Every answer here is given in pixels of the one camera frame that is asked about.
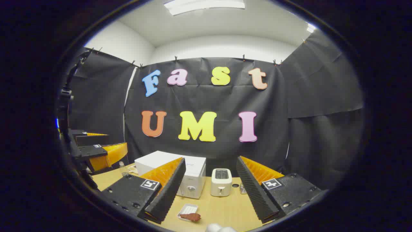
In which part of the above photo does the black backdrop cloth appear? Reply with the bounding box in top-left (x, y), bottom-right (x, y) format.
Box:
top-left (66, 29), bottom-right (366, 190)

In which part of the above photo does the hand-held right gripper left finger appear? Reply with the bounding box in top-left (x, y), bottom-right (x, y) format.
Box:
top-left (101, 157), bottom-right (186, 225)

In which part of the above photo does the white microwave oven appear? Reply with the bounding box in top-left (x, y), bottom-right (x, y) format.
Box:
top-left (134, 150), bottom-right (206, 199)

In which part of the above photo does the brown meat piece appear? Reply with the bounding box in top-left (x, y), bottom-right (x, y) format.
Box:
top-left (179, 213), bottom-right (201, 222)

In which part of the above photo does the white rectangular tray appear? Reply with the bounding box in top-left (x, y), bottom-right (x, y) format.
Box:
top-left (177, 203), bottom-right (199, 222)

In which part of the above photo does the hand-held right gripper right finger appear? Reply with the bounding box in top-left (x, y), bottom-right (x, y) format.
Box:
top-left (236, 156), bottom-right (324, 225)

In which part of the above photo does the white toaster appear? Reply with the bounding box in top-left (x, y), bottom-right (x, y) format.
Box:
top-left (211, 168), bottom-right (233, 197)

